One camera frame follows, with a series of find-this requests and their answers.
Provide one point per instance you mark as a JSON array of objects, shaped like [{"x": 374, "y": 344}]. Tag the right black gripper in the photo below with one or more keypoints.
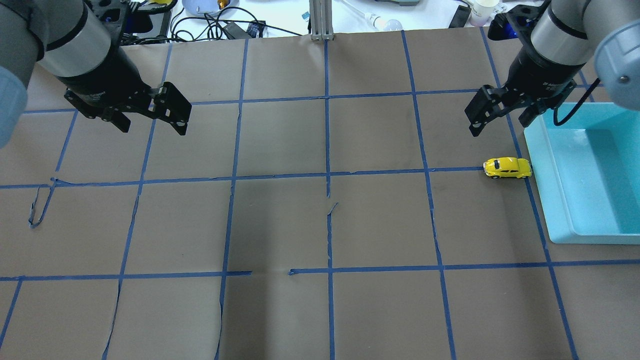
[{"x": 535, "y": 75}]

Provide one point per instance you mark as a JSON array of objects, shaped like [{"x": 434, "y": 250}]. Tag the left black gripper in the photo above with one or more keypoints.
[{"x": 103, "y": 80}]

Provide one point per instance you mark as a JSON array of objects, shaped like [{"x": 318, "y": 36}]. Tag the yellow beetle toy car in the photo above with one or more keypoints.
[{"x": 507, "y": 168}]

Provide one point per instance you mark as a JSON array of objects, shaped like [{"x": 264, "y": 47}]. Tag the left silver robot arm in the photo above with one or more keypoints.
[{"x": 79, "y": 43}]

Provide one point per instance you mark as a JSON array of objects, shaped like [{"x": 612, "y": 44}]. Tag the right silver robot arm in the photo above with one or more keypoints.
[{"x": 557, "y": 39}]

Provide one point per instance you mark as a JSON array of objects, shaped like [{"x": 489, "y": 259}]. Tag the black power adapter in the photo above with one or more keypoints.
[{"x": 149, "y": 20}]

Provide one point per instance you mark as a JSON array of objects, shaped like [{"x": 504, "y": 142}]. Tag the teal plastic bin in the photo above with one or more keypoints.
[{"x": 587, "y": 174}]

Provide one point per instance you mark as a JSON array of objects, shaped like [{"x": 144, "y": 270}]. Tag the white purple cup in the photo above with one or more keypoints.
[{"x": 481, "y": 11}]

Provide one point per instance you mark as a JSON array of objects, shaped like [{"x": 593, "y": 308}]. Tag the blue plate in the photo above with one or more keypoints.
[{"x": 211, "y": 7}]

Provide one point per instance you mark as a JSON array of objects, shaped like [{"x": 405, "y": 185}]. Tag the light bulb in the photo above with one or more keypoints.
[{"x": 375, "y": 21}]

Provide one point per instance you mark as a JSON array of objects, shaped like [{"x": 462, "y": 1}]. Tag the aluminium frame post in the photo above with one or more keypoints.
[{"x": 321, "y": 20}]

